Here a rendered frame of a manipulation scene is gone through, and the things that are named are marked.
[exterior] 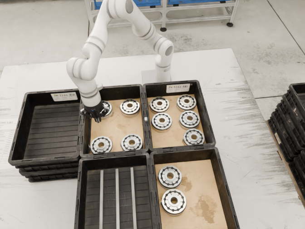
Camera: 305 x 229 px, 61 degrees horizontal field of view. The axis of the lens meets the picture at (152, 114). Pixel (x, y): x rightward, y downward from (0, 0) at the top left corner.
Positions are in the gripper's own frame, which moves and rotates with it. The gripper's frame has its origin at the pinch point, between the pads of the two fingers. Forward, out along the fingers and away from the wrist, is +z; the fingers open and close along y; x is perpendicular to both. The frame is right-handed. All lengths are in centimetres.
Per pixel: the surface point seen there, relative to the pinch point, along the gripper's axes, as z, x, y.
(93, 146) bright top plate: 11.2, -7.3, -3.9
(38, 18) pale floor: 98, 232, -97
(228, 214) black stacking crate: 9, -44, 50
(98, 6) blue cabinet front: 63, 193, -15
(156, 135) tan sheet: 14.7, -2.7, 26.4
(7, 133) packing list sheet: 27, 15, -56
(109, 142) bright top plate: 11.6, -5.8, 3.3
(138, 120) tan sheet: 14.7, 7.5, 18.1
